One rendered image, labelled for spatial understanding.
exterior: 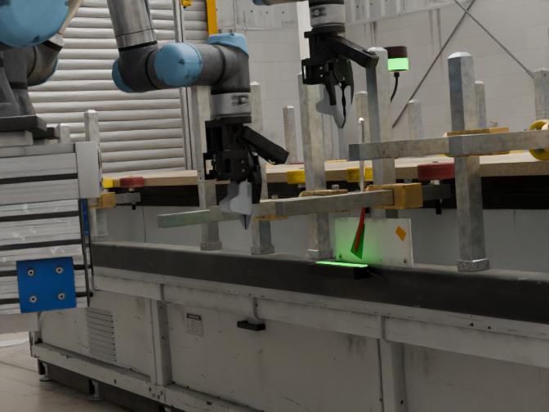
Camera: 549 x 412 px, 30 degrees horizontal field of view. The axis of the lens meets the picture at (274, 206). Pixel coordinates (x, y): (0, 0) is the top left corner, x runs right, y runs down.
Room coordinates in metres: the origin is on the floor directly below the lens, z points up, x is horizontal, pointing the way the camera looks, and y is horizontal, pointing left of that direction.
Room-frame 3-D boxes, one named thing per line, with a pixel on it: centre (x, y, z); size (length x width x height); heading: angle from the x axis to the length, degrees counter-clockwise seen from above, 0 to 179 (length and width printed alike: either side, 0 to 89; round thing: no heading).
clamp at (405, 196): (2.16, -0.25, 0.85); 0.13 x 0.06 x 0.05; 33
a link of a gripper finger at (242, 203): (1.91, 0.06, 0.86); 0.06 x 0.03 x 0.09; 123
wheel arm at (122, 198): (3.35, 0.64, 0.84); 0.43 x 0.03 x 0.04; 123
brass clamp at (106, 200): (3.41, 0.58, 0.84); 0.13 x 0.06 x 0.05; 33
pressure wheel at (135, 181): (3.46, 0.47, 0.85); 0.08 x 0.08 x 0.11
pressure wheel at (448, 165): (2.21, -0.35, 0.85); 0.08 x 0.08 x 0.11
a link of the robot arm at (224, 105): (1.93, 0.06, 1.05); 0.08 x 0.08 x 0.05
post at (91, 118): (3.43, 0.59, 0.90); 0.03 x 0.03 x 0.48; 33
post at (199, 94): (2.81, 0.18, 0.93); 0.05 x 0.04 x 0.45; 33
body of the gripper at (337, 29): (2.17, -0.13, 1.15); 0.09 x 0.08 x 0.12; 53
